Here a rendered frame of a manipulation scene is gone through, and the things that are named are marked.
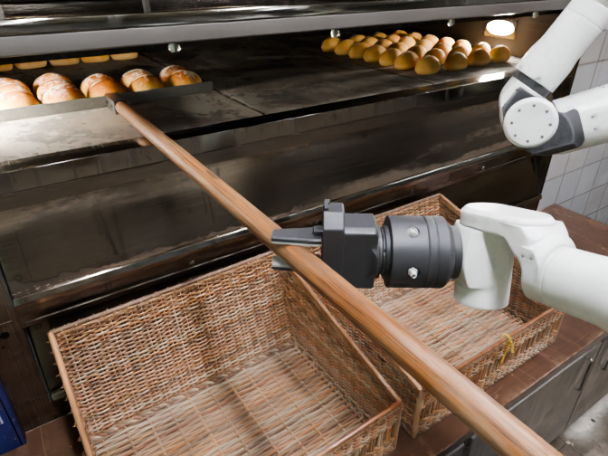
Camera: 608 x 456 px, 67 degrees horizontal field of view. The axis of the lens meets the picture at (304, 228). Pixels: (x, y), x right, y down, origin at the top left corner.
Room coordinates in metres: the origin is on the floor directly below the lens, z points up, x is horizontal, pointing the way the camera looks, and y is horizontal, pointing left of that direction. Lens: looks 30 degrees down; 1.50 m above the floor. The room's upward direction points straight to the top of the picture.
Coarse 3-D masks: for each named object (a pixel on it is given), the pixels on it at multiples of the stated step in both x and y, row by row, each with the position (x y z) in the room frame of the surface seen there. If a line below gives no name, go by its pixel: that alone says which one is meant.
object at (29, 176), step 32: (384, 96) 1.26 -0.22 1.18; (416, 96) 1.29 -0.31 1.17; (448, 96) 1.36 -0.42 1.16; (192, 128) 0.98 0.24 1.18; (224, 128) 0.98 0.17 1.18; (256, 128) 1.01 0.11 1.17; (288, 128) 1.06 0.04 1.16; (32, 160) 0.80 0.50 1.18; (64, 160) 0.80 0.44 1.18; (96, 160) 0.82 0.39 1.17; (128, 160) 0.85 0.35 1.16; (160, 160) 0.89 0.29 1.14; (0, 192) 0.73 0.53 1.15
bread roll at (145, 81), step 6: (138, 78) 1.24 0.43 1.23; (144, 78) 1.24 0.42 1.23; (150, 78) 1.25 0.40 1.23; (156, 78) 1.26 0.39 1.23; (132, 84) 1.23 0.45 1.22; (138, 84) 1.22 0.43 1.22; (144, 84) 1.23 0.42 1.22; (150, 84) 1.24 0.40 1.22; (156, 84) 1.25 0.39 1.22; (162, 84) 1.26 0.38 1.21; (132, 90) 1.22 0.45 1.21
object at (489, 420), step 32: (192, 160) 0.72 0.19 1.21; (224, 192) 0.61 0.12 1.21; (256, 224) 0.52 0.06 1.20; (288, 256) 0.45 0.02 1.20; (320, 288) 0.40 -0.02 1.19; (352, 288) 0.38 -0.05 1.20; (352, 320) 0.35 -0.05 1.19; (384, 320) 0.33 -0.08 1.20; (416, 352) 0.29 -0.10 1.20; (448, 384) 0.26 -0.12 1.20; (480, 416) 0.23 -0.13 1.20; (512, 416) 0.23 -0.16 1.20; (512, 448) 0.21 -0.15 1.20; (544, 448) 0.20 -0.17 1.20
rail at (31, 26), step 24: (384, 0) 1.02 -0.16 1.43; (408, 0) 1.05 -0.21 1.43; (432, 0) 1.09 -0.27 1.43; (456, 0) 1.13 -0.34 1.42; (480, 0) 1.18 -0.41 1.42; (504, 0) 1.22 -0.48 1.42; (528, 0) 1.28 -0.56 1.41; (0, 24) 0.65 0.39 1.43; (24, 24) 0.66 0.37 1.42; (48, 24) 0.68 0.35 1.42; (72, 24) 0.70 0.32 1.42; (96, 24) 0.71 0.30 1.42; (120, 24) 0.73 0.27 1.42; (144, 24) 0.75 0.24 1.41; (168, 24) 0.77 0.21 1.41
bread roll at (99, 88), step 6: (96, 84) 1.18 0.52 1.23; (102, 84) 1.18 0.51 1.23; (108, 84) 1.18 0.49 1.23; (114, 84) 1.19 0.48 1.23; (120, 84) 1.21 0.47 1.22; (90, 90) 1.17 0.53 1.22; (96, 90) 1.17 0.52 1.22; (102, 90) 1.17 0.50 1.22; (108, 90) 1.17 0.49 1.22; (114, 90) 1.18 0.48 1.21; (120, 90) 1.19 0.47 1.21; (126, 90) 1.21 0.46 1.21; (90, 96) 1.16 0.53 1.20; (96, 96) 1.16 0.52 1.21
